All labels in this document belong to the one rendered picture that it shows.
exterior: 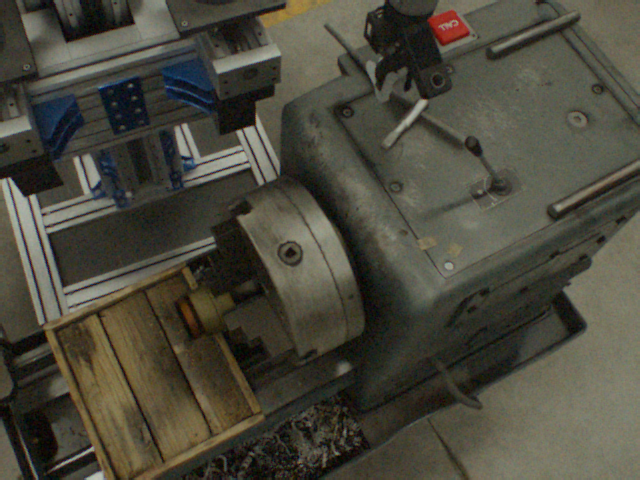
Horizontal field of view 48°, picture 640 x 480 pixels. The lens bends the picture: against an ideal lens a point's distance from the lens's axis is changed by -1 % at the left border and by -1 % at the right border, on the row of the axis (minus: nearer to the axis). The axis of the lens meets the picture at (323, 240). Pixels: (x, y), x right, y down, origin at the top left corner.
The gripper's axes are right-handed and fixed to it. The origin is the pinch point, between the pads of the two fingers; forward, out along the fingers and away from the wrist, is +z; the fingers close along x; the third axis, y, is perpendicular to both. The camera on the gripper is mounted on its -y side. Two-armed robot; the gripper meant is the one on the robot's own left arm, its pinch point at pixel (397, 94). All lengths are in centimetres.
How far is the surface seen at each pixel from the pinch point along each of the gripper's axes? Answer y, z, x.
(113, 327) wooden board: 0, 41, 58
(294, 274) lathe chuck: -18.1, 6.8, 28.5
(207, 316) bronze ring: -14.3, 17.9, 42.4
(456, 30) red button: 8.8, 2.6, -18.5
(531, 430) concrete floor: -57, 129, -40
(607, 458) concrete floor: -76, 129, -56
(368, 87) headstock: 5.6, 3.9, 1.6
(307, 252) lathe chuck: -16.0, 6.1, 25.1
